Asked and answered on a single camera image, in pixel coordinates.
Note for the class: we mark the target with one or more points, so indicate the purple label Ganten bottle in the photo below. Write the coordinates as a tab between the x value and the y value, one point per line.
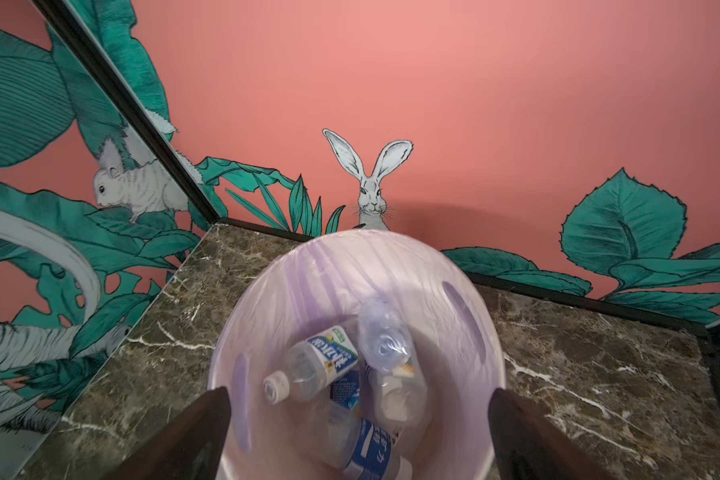
383	337

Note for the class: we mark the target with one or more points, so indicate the black left frame post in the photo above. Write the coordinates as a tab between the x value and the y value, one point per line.
72	30

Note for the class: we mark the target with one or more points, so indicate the green white label bottle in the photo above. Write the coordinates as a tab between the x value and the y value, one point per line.
311	365

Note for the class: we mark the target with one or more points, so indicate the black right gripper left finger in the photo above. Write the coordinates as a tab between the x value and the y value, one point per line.
189	447

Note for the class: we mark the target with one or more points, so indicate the pink plastic bin liner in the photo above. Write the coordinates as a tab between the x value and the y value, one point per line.
323	283

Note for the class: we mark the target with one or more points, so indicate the Pocari Sweat blue label bottle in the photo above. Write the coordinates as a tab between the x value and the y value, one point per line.
345	391

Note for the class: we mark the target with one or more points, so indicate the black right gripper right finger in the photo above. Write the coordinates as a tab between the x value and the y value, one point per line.
528	446

